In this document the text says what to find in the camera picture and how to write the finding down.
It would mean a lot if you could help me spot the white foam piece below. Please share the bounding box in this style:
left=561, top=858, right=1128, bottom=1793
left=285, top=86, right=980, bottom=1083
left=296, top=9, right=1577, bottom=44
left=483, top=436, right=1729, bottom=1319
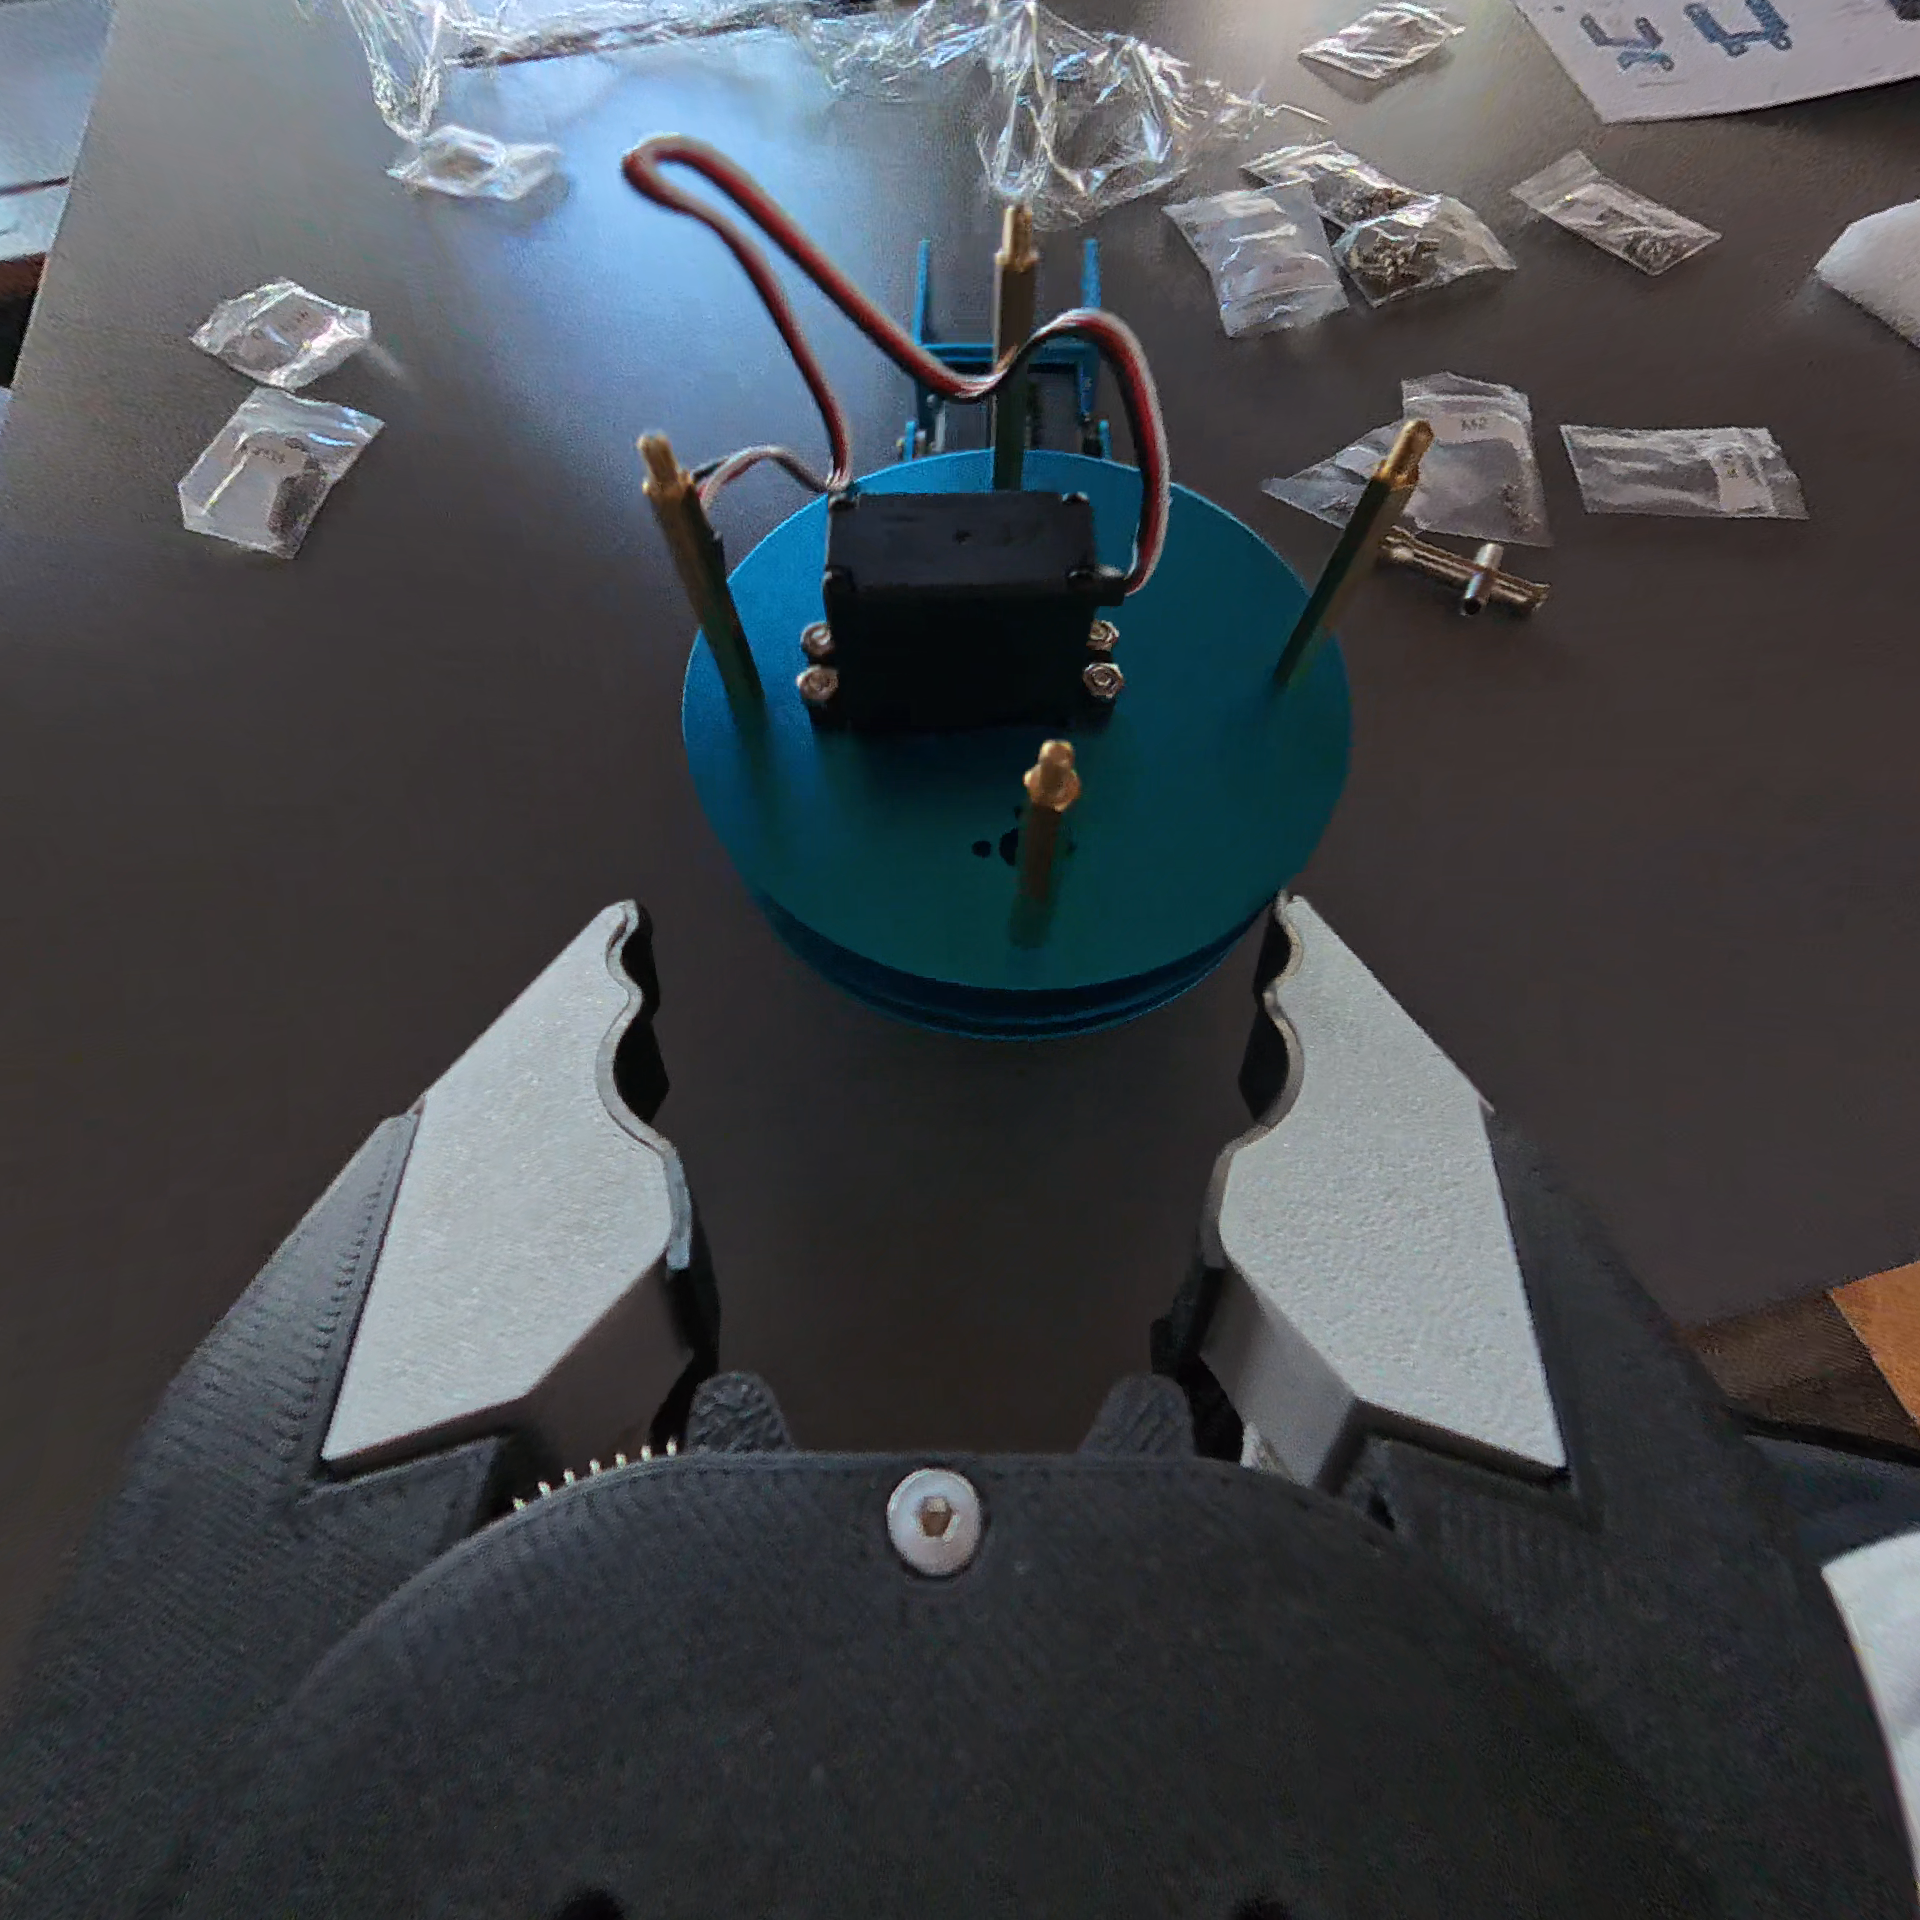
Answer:
left=1815, top=204, right=1920, bottom=353

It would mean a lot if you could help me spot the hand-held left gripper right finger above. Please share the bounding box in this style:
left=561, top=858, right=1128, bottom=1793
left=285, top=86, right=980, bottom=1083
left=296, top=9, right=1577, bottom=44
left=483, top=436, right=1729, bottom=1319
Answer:
left=1152, top=893, right=1571, bottom=1487

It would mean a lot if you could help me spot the small clear plastic bag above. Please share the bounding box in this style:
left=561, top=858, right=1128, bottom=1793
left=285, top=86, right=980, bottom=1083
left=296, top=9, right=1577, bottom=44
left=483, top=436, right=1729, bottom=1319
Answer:
left=387, top=124, right=562, bottom=206
left=1162, top=185, right=1353, bottom=340
left=1298, top=3, right=1468, bottom=82
left=177, top=386, right=384, bottom=562
left=1509, top=151, right=1721, bottom=280
left=1559, top=426, right=1807, bottom=523
left=1260, top=421, right=1411, bottom=527
left=1401, top=372, right=1550, bottom=546
left=1331, top=192, right=1518, bottom=311
left=191, top=277, right=373, bottom=392
left=1242, top=139, right=1418, bottom=226

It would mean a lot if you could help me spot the person's white shirt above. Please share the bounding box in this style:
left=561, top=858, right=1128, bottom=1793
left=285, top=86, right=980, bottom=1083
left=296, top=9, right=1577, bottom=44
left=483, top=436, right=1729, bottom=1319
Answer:
left=1820, top=1529, right=1920, bottom=1741

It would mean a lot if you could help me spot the dark desk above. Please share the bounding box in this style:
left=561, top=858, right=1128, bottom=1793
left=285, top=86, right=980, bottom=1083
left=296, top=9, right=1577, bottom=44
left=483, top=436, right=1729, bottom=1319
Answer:
left=0, top=0, right=1920, bottom=1654

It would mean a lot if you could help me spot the white printed paper sheet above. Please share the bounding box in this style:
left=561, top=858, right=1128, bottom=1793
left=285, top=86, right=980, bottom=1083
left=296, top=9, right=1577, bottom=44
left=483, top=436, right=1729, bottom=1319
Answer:
left=1515, top=0, right=1920, bottom=124

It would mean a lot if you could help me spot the blue hobby robot arm base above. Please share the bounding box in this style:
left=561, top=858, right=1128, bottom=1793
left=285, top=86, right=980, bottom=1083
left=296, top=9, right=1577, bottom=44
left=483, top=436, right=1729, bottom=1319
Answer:
left=621, top=132, right=1435, bottom=1045

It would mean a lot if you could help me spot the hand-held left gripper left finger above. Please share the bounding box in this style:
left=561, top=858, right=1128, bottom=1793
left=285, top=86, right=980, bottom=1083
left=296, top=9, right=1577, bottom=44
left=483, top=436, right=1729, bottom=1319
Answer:
left=320, top=899, right=722, bottom=1473

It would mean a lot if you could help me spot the metal cross wrench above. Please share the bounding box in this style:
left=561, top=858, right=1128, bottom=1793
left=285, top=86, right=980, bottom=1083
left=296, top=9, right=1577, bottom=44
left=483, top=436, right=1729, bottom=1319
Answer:
left=1376, top=526, right=1550, bottom=620

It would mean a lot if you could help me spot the crumpled clear plastic wrap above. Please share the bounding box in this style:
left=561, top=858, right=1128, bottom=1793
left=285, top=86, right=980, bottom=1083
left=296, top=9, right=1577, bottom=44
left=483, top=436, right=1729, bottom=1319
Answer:
left=336, top=0, right=1306, bottom=226

